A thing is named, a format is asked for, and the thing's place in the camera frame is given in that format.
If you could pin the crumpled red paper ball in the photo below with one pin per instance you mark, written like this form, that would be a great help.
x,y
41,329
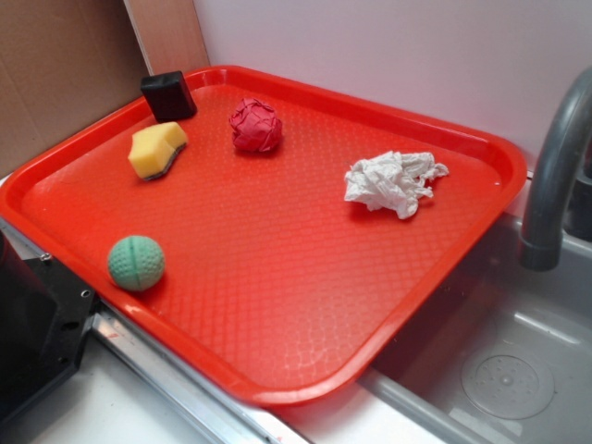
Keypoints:
x,y
256,127

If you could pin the black box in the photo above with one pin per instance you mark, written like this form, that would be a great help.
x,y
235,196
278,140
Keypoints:
x,y
168,96

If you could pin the yellow sponge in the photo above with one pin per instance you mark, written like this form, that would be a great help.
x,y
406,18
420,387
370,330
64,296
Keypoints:
x,y
154,149

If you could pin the crumpled white paper towel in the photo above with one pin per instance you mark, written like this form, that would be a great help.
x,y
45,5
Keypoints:
x,y
393,181

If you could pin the green dimpled ball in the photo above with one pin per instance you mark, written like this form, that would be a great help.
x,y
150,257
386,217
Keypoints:
x,y
136,263

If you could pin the metal rail strip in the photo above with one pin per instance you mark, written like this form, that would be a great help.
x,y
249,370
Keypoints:
x,y
129,390

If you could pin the grey faucet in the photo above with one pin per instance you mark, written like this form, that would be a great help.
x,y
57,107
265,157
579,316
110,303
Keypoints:
x,y
559,200

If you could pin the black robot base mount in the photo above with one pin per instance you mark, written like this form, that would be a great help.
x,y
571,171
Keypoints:
x,y
46,312

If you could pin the red plastic tray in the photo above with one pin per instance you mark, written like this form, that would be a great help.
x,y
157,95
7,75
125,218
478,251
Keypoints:
x,y
275,287

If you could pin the grey sink basin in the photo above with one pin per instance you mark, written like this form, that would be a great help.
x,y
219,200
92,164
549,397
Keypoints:
x,y
498,353

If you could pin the brown cardboard panel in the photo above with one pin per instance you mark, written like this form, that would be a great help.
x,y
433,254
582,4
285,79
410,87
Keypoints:
x,y
66,64

